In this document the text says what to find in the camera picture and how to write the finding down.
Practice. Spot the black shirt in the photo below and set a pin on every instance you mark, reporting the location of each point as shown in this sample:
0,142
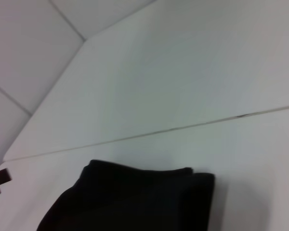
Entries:
135,199

